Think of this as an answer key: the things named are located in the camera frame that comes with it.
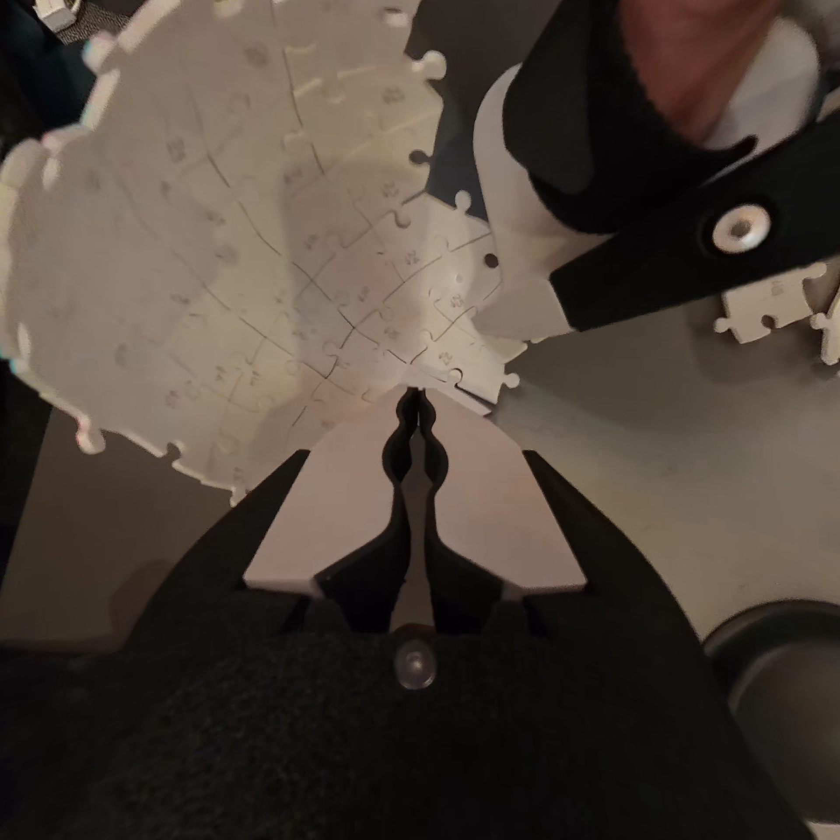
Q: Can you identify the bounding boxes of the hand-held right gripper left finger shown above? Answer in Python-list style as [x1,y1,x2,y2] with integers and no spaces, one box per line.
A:
[243,387,421,632]

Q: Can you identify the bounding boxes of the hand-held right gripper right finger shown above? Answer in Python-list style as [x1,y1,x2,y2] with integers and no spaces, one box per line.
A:
[420,387,589,634]

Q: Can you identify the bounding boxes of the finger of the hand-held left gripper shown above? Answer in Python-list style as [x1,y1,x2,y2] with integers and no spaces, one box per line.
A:
[472,279,572,342]

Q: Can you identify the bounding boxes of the pile white puzzle pieces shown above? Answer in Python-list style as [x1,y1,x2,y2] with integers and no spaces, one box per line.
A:
[714,261,840,367]

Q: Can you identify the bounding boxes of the partly built puzzle ball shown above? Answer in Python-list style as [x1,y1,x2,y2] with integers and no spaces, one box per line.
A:
[0,0,524,508]

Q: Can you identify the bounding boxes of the black ball stand ring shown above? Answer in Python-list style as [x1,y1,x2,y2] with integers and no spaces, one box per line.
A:
[702,599,840,828]

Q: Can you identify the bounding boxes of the person's left hand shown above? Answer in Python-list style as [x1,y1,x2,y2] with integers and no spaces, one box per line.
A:
[620,0,788,144]

